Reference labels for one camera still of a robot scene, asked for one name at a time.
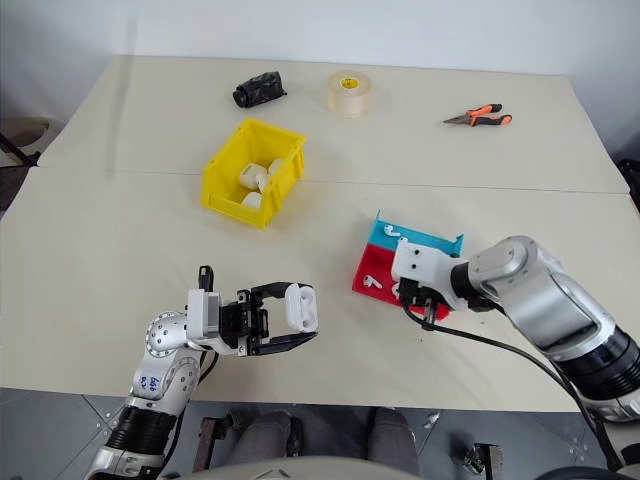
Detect clear packing tape roll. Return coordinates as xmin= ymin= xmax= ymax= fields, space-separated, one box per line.
xmin=327 ymin=70 xmax=376 ymax=120

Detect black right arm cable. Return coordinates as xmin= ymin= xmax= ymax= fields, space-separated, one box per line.
xmin=401 ymin=295 xmax=625 ymax=480

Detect yellow plastic bin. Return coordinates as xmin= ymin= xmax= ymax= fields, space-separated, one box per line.
xmin=200 ymin=117 xmax=308 ymax=230

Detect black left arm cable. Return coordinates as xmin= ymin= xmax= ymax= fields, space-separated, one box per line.
xmin=197 ymin=265 xmax=220 ymax=387

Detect blue earbud tray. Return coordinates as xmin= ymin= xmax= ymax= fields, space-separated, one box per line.
xmin=368 ymin=209 xmax=465 ymax=260

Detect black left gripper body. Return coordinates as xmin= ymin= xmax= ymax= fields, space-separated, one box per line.
xmin=219 ymin=288 xmax=272 ymax=358

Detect black rolled plastic bag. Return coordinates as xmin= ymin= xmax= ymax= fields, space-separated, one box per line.
xmin=231 ymin=71 xmax=289 ymax=109

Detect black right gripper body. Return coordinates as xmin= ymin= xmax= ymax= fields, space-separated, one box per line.
xmin=405 ymin=280 xmax=452 ymax=315

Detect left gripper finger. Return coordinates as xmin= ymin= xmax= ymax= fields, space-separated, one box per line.
xmin=249 ymin=281 xmax=301 ymax=308
xmin=249 ymin=332 xmax=320 ymax=358

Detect black stand leg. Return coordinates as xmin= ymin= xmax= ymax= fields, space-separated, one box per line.
xmin=0 ymin=117 xmax=51 ymax=169

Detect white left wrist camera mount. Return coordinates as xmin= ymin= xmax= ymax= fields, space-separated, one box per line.
xmin=185 ymin=288 xmax=224 ymax=351

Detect grey rounded shape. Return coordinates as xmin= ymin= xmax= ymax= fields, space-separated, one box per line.
xmin=366 ymin=407 xmax=422 ymax=472
xmin=230 ymin=408 xmax=304 ymax=465

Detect orange handled pliers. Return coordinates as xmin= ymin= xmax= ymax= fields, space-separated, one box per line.
xmin=441 ymin=102 xmax=514 ymax=127

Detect red earbud tray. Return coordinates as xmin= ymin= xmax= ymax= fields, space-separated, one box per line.
xmin=349 ymin=242 xmax=452 ymax=322

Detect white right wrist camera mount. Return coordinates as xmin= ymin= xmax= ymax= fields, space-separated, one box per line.
xmin=390 ymin=242 xmax=471 ymax=311

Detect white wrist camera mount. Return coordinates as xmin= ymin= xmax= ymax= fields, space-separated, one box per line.
xmin=185 ymin=288 xmax=224 ymax=351
xmin=390 ymin=242 xmax=471 ymax=311

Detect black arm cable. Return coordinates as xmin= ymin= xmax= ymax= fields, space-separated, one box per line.
xmin=197 ymin=265 xmax=220 ymax=387
xmin=401 ymin=295 xmax=625 ymax=480

